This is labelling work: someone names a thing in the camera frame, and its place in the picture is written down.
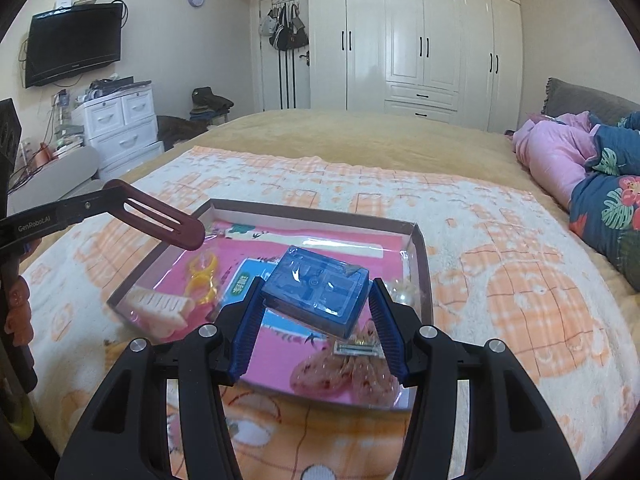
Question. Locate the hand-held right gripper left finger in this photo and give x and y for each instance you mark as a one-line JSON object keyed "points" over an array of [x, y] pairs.
{"points": [[245, 340]]}

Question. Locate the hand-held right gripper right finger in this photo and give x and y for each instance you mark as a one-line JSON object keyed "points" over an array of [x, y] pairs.
{"points": [[390, 335]]}

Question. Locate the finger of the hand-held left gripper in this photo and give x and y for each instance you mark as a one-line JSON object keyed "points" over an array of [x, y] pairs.
{"points": [[50, 222], [7, 150]]}

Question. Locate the yellow plastic bangle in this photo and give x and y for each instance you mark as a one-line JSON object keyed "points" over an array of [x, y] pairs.
{"points": [[215, 260], [191, 291]]}

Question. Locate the pink speckled bow hair clip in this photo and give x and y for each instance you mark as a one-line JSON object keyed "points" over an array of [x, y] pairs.
{"points": [[320, 375]]}

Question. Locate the blue transparent plastic box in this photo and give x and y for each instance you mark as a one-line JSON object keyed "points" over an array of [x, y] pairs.
{"points": [[320, 285]]}

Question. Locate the white claw hair clip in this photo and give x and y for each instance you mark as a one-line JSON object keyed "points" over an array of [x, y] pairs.
{"points": [[160, 305]]}

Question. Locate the dark red hair clip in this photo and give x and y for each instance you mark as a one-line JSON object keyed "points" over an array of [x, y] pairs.
{"points": [[185, 232]]}

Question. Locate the brown cardboard box tray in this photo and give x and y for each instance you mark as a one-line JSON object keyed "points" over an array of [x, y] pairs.
{"points": [[300, 214]]}

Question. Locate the grey upholstered bench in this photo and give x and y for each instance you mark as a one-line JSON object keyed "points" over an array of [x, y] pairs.
{"points": [[65, 170]]}

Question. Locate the orange bear charm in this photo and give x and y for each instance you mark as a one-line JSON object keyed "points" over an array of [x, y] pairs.
{"points": [[19, 310]]}

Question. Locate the white drawer cabinet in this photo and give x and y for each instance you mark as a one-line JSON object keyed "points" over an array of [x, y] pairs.
{"points": [[120, 140]]}

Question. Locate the black set-top box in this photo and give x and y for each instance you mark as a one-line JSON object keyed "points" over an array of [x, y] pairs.
{"points": [[112, 84]]}

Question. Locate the orange checked blanket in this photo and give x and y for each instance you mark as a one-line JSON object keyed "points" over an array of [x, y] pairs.
{"points": [[500, 240]]}

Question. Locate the white router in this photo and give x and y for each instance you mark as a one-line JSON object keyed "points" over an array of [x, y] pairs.
{"points": [[64, 2]]}

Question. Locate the brown jacket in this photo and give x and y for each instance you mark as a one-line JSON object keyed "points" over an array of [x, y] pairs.
{"points": [[180, 130]]}

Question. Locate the dark clothes pile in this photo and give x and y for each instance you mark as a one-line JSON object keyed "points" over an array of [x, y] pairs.
{"points": [[212, 100]]}

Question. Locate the yellow bedspread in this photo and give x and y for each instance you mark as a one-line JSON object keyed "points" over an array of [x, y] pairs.
{"points": [[350, 135]]}

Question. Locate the pink quilt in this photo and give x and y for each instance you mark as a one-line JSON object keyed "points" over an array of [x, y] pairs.
{"points": [[550, 160]]}

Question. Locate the white door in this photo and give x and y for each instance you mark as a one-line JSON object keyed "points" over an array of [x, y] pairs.
{"points": [[300, 90]]}

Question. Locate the blue floral quilt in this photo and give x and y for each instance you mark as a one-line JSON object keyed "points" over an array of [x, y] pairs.
{"points": [[610, 200]]}

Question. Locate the white handbag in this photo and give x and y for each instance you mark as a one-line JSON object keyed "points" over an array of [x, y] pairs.
{"points": [[267, 25]]}

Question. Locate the black handbag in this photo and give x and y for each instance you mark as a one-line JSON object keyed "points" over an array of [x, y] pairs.
{"points": [[282, 35]]}

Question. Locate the white wardrobe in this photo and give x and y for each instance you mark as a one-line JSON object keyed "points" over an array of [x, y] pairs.
{"points": [[400, 35]]}

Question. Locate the grey headboard cushion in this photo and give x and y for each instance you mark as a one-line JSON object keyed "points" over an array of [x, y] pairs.
{"points": [[575, 97]]}

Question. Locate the dark striped handbag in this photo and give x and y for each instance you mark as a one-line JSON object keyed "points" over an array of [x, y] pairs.
{"points": [[299, 27]]}

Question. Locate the black wall television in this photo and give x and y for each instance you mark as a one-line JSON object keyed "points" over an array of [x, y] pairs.
{"points": [[75, 42]]}

